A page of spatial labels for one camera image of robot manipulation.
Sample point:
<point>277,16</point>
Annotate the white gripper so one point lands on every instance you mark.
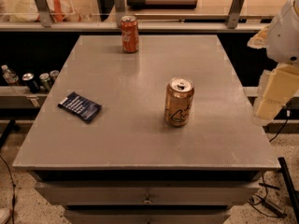
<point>284,42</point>

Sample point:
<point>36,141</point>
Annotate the orange soda can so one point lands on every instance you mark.
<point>178,101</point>

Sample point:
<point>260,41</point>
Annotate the red coke can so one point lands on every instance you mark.
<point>129,32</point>

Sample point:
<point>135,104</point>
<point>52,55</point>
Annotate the silver soda can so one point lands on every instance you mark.
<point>54,74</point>

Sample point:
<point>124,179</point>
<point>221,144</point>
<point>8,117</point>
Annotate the green soda can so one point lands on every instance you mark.
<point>46,81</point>

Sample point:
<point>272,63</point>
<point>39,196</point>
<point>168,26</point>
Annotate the dark blue soda can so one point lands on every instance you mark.
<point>31,83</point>

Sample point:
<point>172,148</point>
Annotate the black bar right floor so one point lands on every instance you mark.
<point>293,193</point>

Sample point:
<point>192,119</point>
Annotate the black bar floor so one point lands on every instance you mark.
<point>3,137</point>
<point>293,193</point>

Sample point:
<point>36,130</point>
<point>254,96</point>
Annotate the blue snack bag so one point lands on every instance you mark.
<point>81,107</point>

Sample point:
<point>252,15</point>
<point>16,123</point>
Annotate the upper grey drawer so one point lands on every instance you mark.
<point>210,193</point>

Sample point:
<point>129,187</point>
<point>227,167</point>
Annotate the grey drawer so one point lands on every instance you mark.
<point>146,216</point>
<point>210,193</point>

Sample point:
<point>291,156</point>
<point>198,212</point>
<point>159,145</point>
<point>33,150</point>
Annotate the lower grey drawer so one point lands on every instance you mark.
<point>146,216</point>

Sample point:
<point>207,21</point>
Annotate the black bar left floor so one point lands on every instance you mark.
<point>3,137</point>

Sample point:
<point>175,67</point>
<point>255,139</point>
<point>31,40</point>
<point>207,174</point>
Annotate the white shoe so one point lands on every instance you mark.
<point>5,215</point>

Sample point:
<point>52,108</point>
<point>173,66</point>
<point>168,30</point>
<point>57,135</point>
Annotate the right metal bracket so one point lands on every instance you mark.
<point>234,13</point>

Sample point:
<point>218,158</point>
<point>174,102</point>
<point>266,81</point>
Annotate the metal bracket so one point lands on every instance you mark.
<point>120,10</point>
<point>234,13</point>
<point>44,13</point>

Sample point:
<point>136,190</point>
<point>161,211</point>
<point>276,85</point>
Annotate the middle metal bracket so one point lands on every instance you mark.
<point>120,10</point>

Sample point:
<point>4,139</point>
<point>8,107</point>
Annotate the left metal bracket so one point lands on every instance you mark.
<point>44,13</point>

